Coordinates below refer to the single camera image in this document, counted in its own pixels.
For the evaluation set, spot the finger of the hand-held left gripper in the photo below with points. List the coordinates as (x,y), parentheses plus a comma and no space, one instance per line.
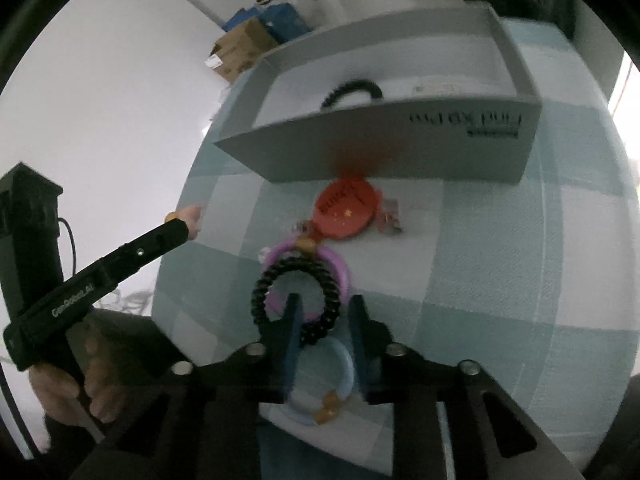
(145,250)

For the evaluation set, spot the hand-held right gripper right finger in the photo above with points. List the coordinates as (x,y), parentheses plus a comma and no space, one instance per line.
(361,355)

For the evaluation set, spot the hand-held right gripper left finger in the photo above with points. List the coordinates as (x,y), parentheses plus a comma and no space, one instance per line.
(292,355)

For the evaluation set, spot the pink plush charm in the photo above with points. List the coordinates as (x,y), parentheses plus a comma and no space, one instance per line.
(192,220)

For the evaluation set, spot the red round badge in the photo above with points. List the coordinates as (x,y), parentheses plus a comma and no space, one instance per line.
(345,210)

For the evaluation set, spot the grey cardboard box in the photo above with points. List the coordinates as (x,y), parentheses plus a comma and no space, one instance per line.
(400,150)

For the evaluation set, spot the person's left hand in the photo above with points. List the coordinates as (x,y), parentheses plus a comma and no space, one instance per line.
(102,385)

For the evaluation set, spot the checked light blue tablecloth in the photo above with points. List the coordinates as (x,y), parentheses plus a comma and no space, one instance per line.
(500,285)

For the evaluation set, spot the brown cardboard box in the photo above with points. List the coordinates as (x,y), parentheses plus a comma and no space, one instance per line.
(245,47)

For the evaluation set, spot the blue storage box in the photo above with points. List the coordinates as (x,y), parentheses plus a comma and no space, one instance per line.
(285,17)

